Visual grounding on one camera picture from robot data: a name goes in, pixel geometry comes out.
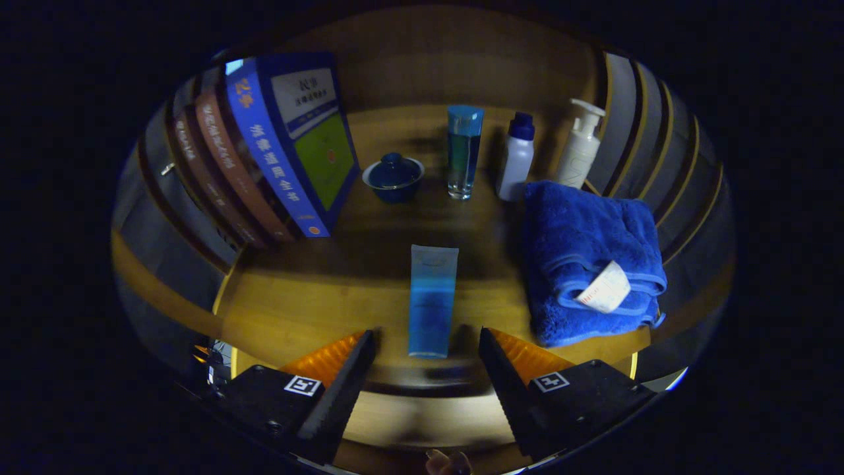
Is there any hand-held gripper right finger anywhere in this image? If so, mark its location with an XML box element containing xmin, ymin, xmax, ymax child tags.
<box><xmin>478</xmin><ymin>327</ymin><xmax>657</xmax><ymax>462</ymax></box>

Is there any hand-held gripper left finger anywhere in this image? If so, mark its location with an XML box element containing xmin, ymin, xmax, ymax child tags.
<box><xmin>208</xmin><ymin>329</ymin><xmax>378</xmax><ymax>466</ymax></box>

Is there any wooden drawer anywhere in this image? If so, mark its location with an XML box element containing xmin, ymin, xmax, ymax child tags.
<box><xmin>231</xmin><ymin>350</ymin><xmax>640</xmax><ymax>472</ymax></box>

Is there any blue cosmetic tube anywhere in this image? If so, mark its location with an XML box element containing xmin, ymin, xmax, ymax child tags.
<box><xmin>407</xmin><ymin>245</ymin><xmax>460</xmax><ymax>359</ymax></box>

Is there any wooden countertop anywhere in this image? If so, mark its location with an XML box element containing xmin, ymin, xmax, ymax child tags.
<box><xmin>214</xmin><ymin>106</ymin><xmax>653</xmax><ymax>390</ymax></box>

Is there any wooden cabinet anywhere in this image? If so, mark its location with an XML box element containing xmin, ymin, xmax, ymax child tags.
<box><xmin>112</xmin><ymin>7</ymin><xmax>736</xmax><ymax>475</ymax></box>

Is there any blue folded towel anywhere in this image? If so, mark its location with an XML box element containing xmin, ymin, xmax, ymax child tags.
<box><xmin>523</xmin><ymin>180</ymin><xmax>668</xmax><ymax>348</ymax></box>

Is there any blue lidded teacup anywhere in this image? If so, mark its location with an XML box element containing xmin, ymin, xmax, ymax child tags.
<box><xmin>362</xmin><ymin>152</ymin><xmax>425</xmax><ymax>204</ymax></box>

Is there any white bottle blue cap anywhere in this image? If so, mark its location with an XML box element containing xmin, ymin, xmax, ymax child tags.
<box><xmin>496</xmin><ymin>111</ymin><xmax>536</xmax><ymax>202</ymax></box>

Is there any clear blue bottle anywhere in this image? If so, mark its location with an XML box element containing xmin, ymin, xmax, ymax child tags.
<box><xmin>447</xmin><ymin>105</ymin><xmax>485</xmax><ymax>201</ymax></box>

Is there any white pump bottle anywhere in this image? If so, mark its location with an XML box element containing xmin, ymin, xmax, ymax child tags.
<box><xmin>555</xmin><ymin>98</ymin><xmax>606</xmax><ymax>190</ymax></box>

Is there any reddish brown book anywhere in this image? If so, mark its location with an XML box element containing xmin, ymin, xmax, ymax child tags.
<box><xmin>195</xmin><ymin>66</ymin><xmax>294</xmax><ymax>243</ymax></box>

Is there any blue book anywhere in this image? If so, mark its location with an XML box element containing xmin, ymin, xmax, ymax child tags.
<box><xmin>225</xmin><ymin>53</ymin><xmax>361</xmax><ymax>238</ymax></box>

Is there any dark brown book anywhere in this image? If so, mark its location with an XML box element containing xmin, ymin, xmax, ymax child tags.
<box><xmin>173</xmin><ymin>76</ymin><xmax>255</xmax><ymax>250</ymax></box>

